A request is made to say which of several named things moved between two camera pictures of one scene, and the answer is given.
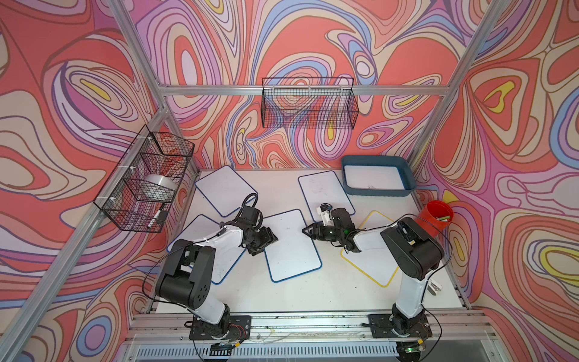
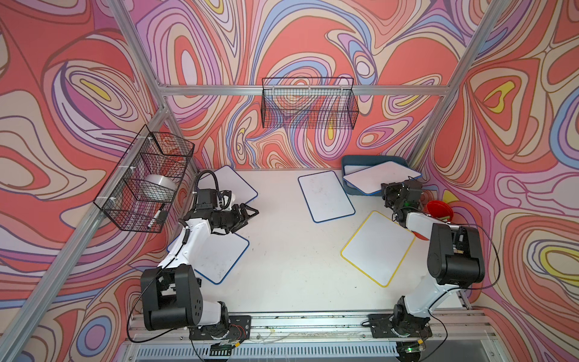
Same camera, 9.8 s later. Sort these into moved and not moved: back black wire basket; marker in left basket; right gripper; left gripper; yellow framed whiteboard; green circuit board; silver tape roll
Moved: right gripper; left gripper
Not moved: back black wire basket; yellow framed whiteboard; green circuit board; marker in left basket; silver tape roll
